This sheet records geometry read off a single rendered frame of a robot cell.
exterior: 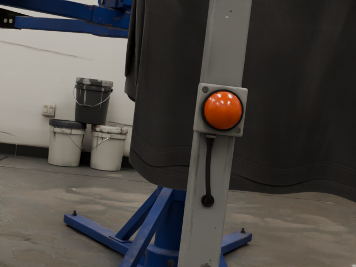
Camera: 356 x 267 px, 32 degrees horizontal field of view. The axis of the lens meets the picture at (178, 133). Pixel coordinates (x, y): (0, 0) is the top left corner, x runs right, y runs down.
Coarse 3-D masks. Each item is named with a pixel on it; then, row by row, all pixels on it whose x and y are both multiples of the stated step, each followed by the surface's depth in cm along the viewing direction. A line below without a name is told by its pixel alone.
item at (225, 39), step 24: (216, 0) 64; (240, 0) 64; (216, 24) 64; (240, 24) 64; (216, 48) 64; (240, 48) 64; (216, 72) 64; (240, 72) 64; (240, 96) 63; (192, 144) 68; (216, 144) 64; (192, 168) 65; (216, 168) 65; (192, 192) 65; (216, 192) 65; (192, 216) 65; (216, 216) 65; (192, 240) 65; (216, 240) 65; (192, 264) 65; (216, 264) 65
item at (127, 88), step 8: (136, 0) 96; (128, 32) 95; (128, 40) 95; (128, 48) 95; (128, 56) 96; (128, 64) 98; (128, 72) 100; (128, 80) 101; (128, 88) 101; (136, 88) 99; (128, 96) 108
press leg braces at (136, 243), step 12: (156, 192) 238; (168, 192) 221; (144, 204) 244; (156, 204) 218; (168, 204) 220; (132, 216) 251; (144, 216) 246; (156, 216) 214; (132, 228) 252; (144, 228) 211; (156, 228) 214; (120, 240) 257; (132, 240) 259; (144, 240) 207; (132, 252) 204; (144, 252) 208; (120, 264) 202; (132, 264) 202
